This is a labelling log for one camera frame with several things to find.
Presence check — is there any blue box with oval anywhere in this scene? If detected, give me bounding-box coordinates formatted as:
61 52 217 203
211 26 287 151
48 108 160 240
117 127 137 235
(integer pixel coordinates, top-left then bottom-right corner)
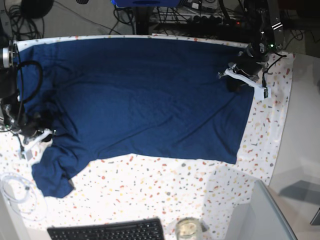
111 0 187 8

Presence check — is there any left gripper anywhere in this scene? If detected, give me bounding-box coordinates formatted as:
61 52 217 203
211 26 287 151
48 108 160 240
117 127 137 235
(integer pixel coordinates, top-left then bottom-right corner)
226 48 270 93

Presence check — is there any grey laptop computer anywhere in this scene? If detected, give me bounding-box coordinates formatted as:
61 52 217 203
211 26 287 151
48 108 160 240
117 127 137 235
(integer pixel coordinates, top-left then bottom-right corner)
225 180 297 240

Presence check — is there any coiled white cable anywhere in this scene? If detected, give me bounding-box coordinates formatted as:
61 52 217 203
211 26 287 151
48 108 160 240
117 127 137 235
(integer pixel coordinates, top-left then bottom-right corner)
0 172 49 222

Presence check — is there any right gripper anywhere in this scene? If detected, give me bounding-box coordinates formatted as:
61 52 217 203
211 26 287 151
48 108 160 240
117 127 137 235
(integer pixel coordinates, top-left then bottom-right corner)
19 118 50 138

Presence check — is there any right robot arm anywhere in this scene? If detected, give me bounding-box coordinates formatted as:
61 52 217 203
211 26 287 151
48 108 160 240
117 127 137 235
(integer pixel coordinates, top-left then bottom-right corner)
0 23 47 139

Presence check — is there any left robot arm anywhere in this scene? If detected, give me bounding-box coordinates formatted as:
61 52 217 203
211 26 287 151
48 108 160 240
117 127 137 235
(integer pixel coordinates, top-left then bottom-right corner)
222 0 286 100

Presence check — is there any clear glass jar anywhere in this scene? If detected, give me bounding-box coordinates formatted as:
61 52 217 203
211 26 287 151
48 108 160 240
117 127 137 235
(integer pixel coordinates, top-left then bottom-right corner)
175 217 203 240

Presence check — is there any black wire rack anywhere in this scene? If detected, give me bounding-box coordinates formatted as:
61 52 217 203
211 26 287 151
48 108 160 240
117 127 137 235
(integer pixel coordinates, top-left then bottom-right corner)
150 5 225 24

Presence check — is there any black computer keyboard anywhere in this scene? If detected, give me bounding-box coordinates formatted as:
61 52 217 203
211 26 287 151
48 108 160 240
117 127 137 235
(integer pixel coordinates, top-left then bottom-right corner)
47 218 165 240

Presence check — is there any navy blue t-shirt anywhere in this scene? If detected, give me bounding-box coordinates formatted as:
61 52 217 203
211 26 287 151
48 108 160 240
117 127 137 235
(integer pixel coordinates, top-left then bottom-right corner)
20 38 254 198

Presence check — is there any terrazzo pattern table cover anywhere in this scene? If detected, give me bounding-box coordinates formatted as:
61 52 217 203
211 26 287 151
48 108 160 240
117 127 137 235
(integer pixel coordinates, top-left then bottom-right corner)
0 35 295 240

